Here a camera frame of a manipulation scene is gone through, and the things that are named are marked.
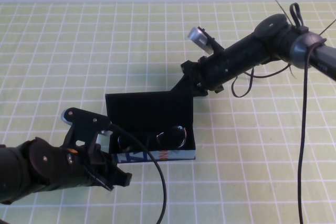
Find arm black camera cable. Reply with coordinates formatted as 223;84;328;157
288;2;327;224
109;123;168;224

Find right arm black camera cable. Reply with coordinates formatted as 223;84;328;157
288;2;327;224

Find right arm black camera bracket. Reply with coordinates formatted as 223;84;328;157
198;26;226;59

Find left arm black camera bracket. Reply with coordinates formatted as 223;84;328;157
64;107;112;156

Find black zip tie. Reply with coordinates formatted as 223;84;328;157
271;0;292;25
319;19;336;36

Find arm black camera bracket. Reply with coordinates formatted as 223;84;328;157
64;107;112;156
198;26;226;59

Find thin black wire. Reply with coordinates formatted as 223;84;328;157
230;63;297;98

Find black framed glasses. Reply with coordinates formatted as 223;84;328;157
117;125;188;154

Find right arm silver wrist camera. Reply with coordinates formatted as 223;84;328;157
187;26;215;55

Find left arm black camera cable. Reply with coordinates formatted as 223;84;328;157
109;123;168;224

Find green white checked tablecloth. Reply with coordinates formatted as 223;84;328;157
0;2;336;224

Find black printed glasses case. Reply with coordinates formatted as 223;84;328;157
104;89;197;163

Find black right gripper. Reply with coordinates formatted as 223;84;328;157
170;34;274;98

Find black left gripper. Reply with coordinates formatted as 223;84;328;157
52;145;133;192

